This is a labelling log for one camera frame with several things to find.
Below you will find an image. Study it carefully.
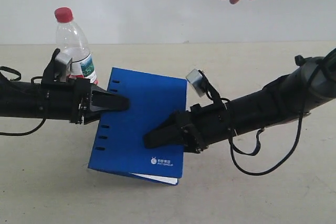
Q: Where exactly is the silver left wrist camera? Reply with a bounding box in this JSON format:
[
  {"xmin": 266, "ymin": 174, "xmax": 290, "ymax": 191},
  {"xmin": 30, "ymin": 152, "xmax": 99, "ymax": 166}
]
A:
[{"xmin": 41, "ymin": 48, "xmax": 72, "ymax": 83}]

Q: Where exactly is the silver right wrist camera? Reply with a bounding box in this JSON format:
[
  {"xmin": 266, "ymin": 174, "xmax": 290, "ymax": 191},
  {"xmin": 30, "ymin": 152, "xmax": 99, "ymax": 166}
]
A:
[{"xmin": 186, "ymin": 69, "xmax": 207, "ymax": 98}]

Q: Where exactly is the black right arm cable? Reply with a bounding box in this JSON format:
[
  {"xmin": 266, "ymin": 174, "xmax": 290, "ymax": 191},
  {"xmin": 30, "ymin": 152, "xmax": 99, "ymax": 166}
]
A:
[{"xmin": 199, "ymin": 50, "xmax": 336, "ymax": 176}]

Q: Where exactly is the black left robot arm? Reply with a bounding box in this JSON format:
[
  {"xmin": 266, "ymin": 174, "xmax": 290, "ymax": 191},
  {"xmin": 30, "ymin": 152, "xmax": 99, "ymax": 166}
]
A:
[{"xmin": 1, "ymin": 66, "xmax": 130, "ymax": 124}]

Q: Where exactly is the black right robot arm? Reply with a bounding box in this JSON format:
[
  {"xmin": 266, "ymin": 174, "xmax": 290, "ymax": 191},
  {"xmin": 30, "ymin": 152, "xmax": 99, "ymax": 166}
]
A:
[{"xmin": 143, "ymin": 51, "xmax": 335, "ymax": 153}]

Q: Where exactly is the clear plastic water bottle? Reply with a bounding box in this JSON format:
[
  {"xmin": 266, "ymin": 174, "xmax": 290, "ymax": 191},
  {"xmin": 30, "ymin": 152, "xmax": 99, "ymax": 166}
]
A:
[{"xmin": 54, "ymin": 7, "xmax": 98, "ymax": 84}]

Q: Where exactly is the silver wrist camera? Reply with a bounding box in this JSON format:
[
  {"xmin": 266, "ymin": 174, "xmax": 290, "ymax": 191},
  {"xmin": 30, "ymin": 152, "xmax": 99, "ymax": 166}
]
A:
[
  {"xmin": 186, "ymin": 69, "xmax": 207, "ymax": 98},
  {"xmin": 41, "ymin": 48, "xmax": 72, "ymax": 83}
]

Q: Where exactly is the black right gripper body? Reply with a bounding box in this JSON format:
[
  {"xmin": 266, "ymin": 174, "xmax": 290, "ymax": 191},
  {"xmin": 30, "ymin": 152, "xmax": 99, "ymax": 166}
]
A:
[{"xmin": 171, "ymin": 104, "xmax": 236, "ymax": 154}]

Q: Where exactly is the blue ring binder notebook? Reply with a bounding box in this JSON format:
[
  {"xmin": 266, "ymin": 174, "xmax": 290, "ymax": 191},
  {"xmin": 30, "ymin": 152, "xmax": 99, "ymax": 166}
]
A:
[{"xmin": 88, "ymin": 68, "xmax": 187, "ymax": 185}]

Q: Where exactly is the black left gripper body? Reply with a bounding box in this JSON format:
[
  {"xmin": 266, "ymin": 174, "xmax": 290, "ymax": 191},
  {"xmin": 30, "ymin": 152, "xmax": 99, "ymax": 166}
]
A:
[{"xmin": 69, "ymin": 79, "xmax": 91, "ymax": 124}]

